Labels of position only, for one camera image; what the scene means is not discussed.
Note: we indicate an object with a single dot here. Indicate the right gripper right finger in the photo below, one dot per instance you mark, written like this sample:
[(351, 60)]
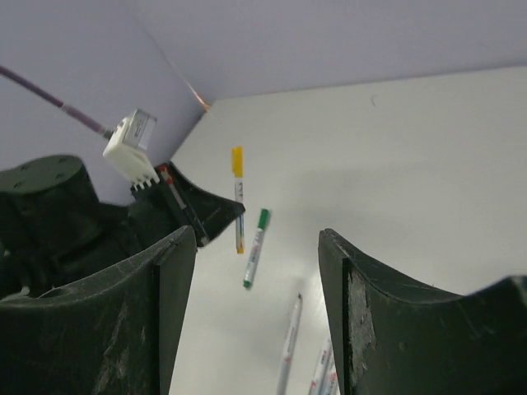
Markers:
[(393, 334)]

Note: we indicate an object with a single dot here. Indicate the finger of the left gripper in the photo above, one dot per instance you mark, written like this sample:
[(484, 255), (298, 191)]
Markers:
[(208, 213)]

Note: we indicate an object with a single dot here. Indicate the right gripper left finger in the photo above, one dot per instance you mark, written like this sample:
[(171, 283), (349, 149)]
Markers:
[(114, 332)]

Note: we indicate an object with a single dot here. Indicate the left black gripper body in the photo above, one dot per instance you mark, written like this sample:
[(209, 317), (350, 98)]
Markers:
[(162, 207)]

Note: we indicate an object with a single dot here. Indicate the yellow pen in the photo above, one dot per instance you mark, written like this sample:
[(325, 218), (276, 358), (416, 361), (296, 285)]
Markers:
[(240, 236)]

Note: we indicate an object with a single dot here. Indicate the green pen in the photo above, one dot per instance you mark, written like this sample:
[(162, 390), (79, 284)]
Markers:
[(253, 259)]

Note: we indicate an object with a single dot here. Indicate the green pen cap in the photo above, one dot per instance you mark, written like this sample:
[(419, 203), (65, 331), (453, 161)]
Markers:
[(264, 218)]

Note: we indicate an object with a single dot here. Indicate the yellow pen cap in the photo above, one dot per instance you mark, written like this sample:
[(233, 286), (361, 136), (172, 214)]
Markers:
[(237, 162)]

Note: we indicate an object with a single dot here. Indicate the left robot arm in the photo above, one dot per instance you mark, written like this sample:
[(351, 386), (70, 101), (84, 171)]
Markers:
[(55, 230)]

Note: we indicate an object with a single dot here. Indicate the blue tipped pen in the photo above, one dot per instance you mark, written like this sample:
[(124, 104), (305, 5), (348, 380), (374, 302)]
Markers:
[(330, 382)]

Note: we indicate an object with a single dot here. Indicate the purple tipped pen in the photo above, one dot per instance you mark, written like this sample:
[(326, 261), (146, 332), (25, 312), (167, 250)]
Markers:
[(321, 366)]

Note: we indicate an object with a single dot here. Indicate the red tipped pen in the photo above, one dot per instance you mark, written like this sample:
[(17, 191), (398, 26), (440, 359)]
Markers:
[(289, 346)]

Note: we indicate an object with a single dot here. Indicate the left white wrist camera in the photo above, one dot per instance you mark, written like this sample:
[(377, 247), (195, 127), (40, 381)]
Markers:
[(126, 150)]

